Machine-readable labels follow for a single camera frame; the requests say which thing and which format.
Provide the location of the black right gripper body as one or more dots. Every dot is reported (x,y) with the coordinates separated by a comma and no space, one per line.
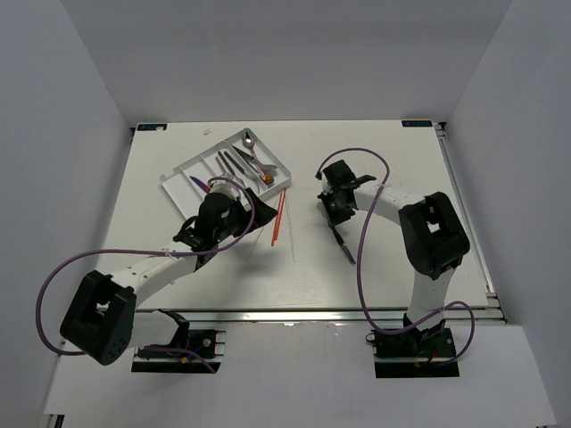
(337,214)

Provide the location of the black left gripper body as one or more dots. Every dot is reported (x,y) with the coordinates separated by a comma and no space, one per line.
(235,222)

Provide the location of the iridescent ornate spoon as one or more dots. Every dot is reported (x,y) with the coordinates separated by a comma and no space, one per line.
(265,175)

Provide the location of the green handled fork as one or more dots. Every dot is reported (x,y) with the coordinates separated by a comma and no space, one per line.
(241,169)

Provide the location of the iridescent purple knife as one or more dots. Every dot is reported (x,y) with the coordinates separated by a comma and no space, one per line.
(199,183)

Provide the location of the pink handled fork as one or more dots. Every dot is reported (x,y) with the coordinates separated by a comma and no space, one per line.
(227,174)

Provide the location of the pink handled spoon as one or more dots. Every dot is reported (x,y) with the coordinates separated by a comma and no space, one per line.
(249,143)

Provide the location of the marbled handle spoon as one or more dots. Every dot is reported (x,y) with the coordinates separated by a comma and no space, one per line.
(247,158)

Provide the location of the dark handled fork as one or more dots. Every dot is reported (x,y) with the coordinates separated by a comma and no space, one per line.
(230,168)

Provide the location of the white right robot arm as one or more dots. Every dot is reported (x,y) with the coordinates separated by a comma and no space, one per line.
(434,239)

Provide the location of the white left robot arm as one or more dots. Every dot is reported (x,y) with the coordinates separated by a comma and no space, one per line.
(103,319)

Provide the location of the white chopstick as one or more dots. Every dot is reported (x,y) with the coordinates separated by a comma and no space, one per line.
(254,243)

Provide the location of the orange chopstick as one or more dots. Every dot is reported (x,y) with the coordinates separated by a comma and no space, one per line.
(281,206)
(273,240)

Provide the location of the white divided cutlery tray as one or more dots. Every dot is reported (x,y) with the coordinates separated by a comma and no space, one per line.
(187,197)

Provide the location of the right blue table label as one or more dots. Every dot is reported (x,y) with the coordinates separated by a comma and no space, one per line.
(416,123)

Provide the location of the blue table label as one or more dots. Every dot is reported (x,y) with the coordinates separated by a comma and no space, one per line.
(416,123)
(151,127)

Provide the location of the left blue table label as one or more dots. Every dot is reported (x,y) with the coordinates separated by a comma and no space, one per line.
(151,127)

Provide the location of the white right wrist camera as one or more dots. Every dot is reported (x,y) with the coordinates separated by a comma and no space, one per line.
(326,187)

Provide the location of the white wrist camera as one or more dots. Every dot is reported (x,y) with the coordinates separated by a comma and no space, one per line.
(326,187)
(225,188)

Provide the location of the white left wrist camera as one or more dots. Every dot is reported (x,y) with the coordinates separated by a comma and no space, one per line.
(225,188)

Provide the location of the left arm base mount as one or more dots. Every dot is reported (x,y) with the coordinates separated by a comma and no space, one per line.
(165,342)

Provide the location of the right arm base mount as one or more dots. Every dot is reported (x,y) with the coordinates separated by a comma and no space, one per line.
(398,357)

